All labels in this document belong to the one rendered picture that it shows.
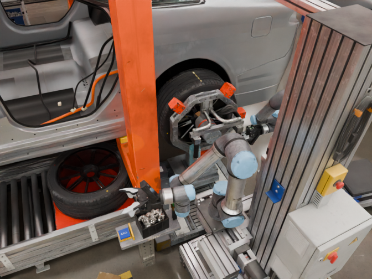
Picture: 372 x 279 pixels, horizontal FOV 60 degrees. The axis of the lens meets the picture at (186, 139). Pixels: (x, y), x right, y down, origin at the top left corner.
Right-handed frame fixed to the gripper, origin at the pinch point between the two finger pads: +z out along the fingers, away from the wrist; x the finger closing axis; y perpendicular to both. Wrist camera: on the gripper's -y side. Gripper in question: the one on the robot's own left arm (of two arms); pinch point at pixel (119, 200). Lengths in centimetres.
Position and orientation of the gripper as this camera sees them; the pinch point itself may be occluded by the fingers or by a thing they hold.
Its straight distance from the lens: 152.8
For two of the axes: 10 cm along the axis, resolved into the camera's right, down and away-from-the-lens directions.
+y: 0.1, 8.2, 5.7
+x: -2.2, -5.6, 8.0
